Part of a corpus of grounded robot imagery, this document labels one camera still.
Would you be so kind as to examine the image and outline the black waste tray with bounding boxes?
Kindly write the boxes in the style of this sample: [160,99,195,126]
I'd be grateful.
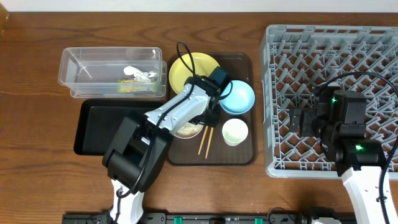
[73,99,162,156]

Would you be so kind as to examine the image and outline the grey dishwasher rack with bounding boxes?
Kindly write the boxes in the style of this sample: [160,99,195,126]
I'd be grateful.
[259,25,397,180]

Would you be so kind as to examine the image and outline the rice and nut leftovers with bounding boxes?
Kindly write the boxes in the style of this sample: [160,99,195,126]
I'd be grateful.
[177,122,203,138]

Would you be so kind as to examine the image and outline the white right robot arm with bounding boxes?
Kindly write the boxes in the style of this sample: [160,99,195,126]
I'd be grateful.
[289,86,397,223]

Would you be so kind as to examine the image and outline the left wooden chopstick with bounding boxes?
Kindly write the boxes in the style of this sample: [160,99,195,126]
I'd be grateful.
[198,126,208,155]

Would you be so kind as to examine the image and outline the white tissue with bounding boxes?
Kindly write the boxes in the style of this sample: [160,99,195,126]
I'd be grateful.
[123,66,158,82]

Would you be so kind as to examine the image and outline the green snack wrapper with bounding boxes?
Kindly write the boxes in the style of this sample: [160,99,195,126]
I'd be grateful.
[118,80,157,93]

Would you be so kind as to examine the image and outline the clear plastic waste bin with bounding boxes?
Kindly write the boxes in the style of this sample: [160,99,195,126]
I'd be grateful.
[58,47,167,98]

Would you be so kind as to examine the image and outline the yellow plate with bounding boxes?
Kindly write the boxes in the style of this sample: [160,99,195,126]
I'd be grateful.
[169,52,219,94]

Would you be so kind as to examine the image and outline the white cup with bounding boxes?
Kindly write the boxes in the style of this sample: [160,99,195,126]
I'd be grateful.
[221,118,249,146]

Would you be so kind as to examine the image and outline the light blue bowl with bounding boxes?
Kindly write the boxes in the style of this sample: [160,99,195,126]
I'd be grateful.
[219,80,255,115]

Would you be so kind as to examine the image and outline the wooden chopstick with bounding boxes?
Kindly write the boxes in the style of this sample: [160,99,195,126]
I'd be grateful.
[198,126,208,155]
[205,127,214,159]

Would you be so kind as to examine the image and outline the dark brown serving tray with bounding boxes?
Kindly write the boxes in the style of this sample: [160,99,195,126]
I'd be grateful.
[167,53,257,166]

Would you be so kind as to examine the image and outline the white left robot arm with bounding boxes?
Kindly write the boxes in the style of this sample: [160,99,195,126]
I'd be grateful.
[102,75,228,223]

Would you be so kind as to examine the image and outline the right wooden chopstick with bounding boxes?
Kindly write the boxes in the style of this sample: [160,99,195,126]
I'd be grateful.
[205,127,214,159]

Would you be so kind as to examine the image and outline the white bowl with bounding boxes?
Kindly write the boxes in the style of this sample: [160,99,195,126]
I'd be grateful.
[174,121,205,140]

